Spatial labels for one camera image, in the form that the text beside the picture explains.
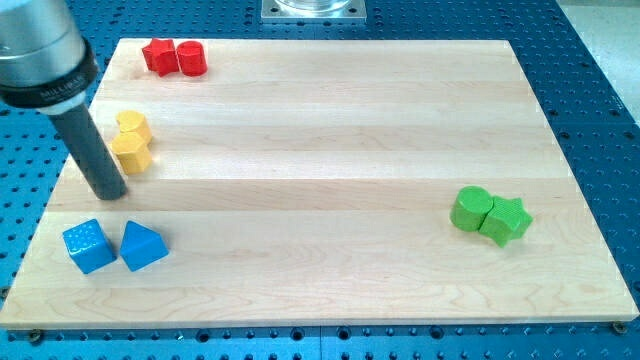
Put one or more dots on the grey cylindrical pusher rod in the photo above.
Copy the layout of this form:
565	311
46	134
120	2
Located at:
90	153

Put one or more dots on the yellow hexagon block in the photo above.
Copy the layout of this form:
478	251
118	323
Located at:
132	152

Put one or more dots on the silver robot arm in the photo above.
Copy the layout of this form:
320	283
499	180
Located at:
47	65

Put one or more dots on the red star block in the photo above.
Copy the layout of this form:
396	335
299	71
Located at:
160	56

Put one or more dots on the blue cube block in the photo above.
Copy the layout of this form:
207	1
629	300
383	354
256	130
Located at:
88	246

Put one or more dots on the red cylinder block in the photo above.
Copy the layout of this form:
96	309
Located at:
191	58

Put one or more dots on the blue triangle block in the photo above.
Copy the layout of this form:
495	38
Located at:
141	246

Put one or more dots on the wooden board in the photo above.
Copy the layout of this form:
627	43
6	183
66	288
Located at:
310	182

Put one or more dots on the left board clamp screw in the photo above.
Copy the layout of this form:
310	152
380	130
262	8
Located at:
35	336

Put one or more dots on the board clamp screw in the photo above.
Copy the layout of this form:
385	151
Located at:
35	336
619	328

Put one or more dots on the green cylinder block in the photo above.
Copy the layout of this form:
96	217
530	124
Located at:
471	206

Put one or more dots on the green star block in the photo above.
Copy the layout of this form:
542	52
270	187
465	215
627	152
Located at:
507	220

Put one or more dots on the right board clamp screw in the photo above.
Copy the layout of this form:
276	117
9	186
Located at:
619	328

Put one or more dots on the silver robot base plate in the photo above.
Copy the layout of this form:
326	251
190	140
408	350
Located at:
312	11

